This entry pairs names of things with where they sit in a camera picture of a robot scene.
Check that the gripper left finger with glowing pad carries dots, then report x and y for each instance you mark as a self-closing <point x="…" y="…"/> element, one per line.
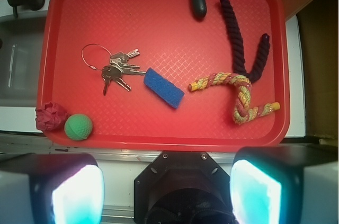
<point x="51" y="188"/>

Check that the dark purple rope toy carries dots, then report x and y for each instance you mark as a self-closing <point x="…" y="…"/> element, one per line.
<point x="237" y="45"/>

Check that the black octagonal mount plate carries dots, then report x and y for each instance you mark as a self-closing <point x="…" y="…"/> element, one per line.
<point x="182" y="187"/>

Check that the red plastic tray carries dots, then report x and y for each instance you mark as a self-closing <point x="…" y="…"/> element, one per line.
<point x="81" y="34"/>

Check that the silver key bunch with ring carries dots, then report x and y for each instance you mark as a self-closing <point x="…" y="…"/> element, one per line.
<point x="117" y="67"/>

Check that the crumpled red paper ball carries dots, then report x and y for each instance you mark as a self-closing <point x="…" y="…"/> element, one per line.
<point x="50" y="116"/>

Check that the brown cardboard panel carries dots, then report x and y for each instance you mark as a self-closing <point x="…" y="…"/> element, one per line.
<point x="318" y="29"/>

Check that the green dimpled ball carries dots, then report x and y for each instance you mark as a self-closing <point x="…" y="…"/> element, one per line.
<point x="78" y="127"/>

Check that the multicolour braided rope toy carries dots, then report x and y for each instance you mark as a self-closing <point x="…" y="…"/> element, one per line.
<point x="243" y="112"/>

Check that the grey toy sink basin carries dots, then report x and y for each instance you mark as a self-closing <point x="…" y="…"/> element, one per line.
<point x="21" y="47"/>

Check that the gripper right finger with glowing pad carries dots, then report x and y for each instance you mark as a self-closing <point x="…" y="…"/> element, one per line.
<point x="285" y="184"/>

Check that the blue sponge block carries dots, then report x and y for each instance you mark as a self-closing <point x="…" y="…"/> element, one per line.
<point x="163" y="88"/>

